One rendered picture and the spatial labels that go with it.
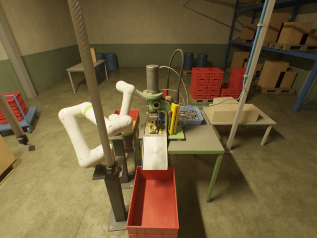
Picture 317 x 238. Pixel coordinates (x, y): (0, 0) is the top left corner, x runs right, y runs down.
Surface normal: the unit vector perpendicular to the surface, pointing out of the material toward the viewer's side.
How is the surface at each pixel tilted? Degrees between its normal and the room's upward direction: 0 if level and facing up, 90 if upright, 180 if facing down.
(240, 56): 90
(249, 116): 90
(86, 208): 0
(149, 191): 0
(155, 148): 30
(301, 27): 90
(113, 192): 90
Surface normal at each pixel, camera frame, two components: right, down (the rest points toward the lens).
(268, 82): 0.00, 0.51
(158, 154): 0.00, -0.49
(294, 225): 0.00, -0.86
